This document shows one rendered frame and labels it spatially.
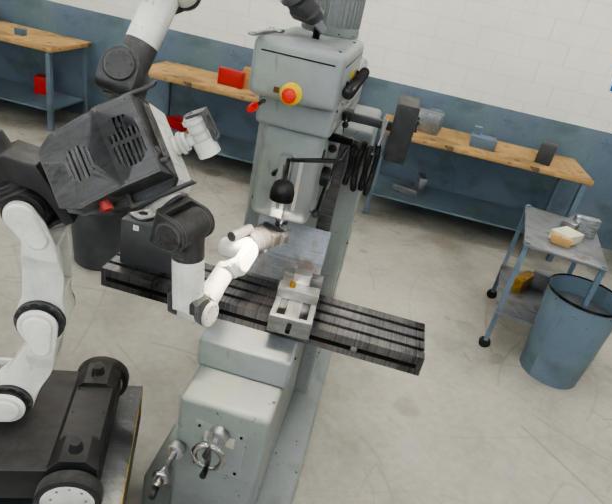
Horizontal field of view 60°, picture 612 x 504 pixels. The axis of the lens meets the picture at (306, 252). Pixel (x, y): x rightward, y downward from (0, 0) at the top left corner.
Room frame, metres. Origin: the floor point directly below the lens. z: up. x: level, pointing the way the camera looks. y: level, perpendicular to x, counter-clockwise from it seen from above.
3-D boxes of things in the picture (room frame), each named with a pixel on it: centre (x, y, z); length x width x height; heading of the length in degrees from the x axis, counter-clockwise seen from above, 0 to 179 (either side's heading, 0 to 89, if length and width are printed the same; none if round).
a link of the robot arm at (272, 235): (1.64, 0.15, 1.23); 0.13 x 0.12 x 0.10; 63
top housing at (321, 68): (1.74, 0.11, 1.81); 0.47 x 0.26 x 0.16; 174
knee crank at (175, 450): (1.21, 0.30, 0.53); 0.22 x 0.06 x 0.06; 174
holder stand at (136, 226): (1.79, 0.58, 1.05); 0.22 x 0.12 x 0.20; 87
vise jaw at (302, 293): (1.66, -0.01, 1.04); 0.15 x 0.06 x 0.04; 87
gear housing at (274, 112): (1.77, 0.10, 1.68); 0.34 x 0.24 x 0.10; 174
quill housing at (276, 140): (1.73, 0.11, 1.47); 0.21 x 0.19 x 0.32; 84
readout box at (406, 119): (1.99, -0.26, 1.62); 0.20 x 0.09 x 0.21; 174
